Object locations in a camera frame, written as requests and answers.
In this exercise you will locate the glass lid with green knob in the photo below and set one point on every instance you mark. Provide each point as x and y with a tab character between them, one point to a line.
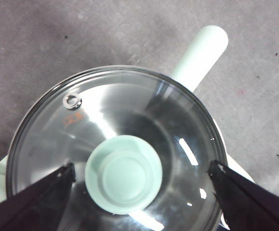
124	173

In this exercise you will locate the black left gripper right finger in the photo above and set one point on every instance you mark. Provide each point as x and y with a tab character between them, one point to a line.
250	204

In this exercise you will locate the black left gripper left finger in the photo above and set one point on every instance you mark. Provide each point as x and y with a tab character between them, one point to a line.
28	207

